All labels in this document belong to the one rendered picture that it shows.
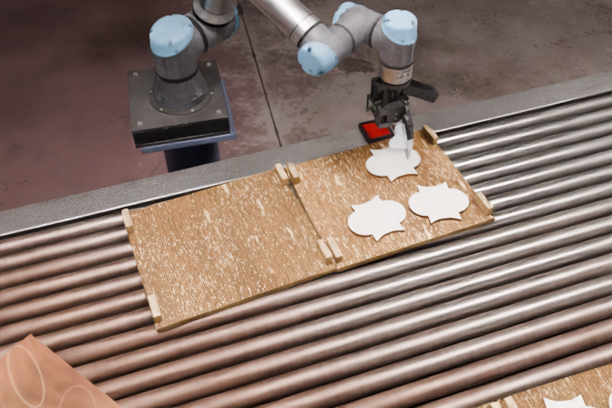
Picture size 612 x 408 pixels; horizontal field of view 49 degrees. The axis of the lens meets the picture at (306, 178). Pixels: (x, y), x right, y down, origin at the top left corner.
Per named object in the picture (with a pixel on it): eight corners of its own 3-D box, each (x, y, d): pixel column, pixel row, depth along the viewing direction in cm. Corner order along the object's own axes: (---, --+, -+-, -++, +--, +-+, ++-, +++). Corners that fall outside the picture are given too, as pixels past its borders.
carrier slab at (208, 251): (122, 218, 165) (121, 214, 164) (280, 171, 176) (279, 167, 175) (158, 333, 142) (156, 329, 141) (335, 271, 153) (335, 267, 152)
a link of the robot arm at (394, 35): (392, 2, 148) (426, 15, 144) (389, 45, 155) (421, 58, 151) (372, 17, 143) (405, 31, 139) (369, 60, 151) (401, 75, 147)
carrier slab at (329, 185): (284, 171, 176) (283, 167, 175) (424, 132, 186) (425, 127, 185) (337, 272, 153) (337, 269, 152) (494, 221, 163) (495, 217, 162)
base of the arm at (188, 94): (156, 78, 201) (150, 51, 194) (208, 75, 202) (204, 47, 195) (153, 112, 191) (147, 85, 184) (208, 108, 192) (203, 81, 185)
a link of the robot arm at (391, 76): (403, 47, 155) (421, 67, 149) (402, 64, 158) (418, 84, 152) (373, 55, 153) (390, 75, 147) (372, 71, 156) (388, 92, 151)
